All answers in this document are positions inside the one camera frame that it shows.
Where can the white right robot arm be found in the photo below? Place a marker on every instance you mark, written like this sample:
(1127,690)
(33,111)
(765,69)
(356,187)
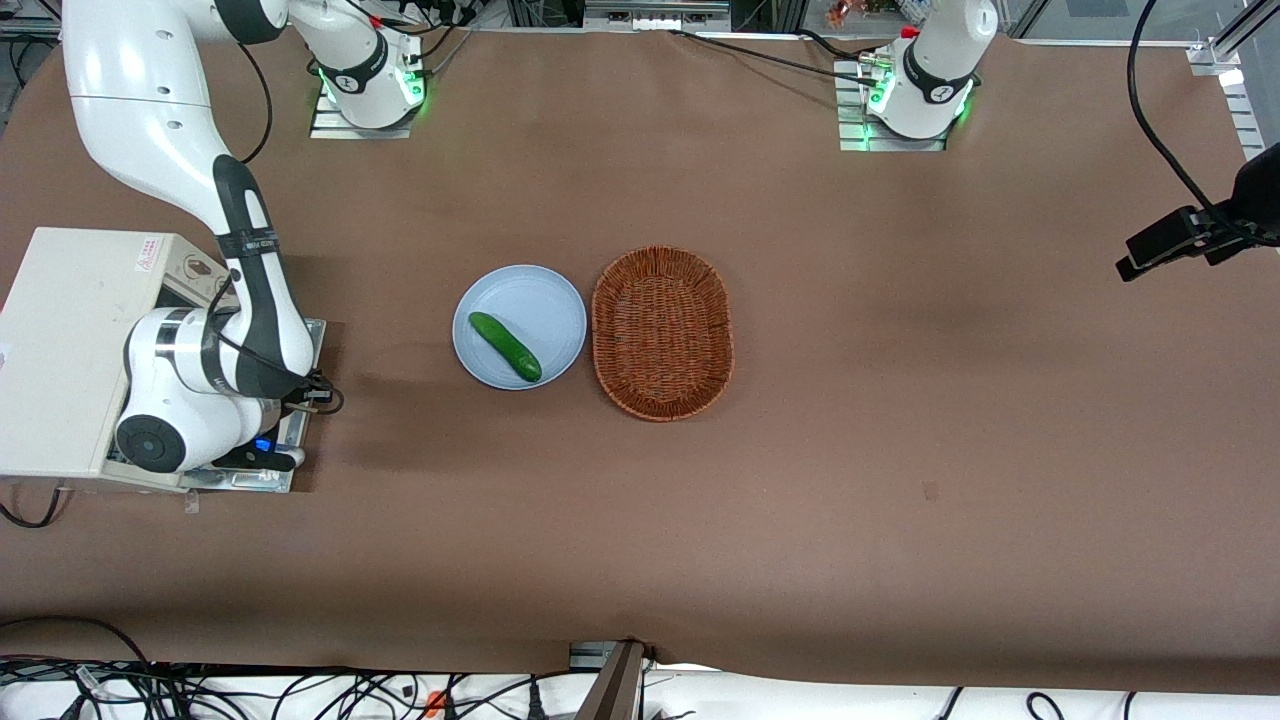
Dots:
(140,100)

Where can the brown wicker oval basket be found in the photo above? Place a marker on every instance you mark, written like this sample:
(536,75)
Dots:
(660,335)

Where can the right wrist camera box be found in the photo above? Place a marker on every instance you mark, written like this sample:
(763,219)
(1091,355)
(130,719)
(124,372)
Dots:
(255,458)

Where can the slotted metal plate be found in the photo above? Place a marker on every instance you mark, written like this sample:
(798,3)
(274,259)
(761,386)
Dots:
(1245,120)

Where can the aluminium table bracket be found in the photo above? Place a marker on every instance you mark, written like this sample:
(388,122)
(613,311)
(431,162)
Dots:
(585,655)

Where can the light blue round plate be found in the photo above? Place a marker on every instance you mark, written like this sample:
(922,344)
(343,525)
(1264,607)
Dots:
(540,310)

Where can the aluminium frame profile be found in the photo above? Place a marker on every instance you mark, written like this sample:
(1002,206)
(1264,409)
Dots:
(1245,25)

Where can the white toaster oven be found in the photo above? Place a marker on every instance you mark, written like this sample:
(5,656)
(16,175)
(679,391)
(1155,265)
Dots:
(60,350)

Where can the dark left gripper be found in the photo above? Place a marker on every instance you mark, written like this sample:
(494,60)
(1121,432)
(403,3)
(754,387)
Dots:
(1226,229)

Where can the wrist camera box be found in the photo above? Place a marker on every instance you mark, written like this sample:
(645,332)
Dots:
(255,458)
(1165,240)

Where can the green cucumber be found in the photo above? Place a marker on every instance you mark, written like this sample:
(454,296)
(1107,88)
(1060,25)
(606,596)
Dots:
(505,347)

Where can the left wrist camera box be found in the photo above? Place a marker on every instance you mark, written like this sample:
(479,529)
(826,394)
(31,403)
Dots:
(1165,240)

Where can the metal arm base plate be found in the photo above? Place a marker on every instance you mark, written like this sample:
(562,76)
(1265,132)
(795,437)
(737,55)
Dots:
(850,135)
(330,125)

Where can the brown wooden post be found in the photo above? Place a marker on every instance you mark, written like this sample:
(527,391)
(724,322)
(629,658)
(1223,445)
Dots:
(612,690)

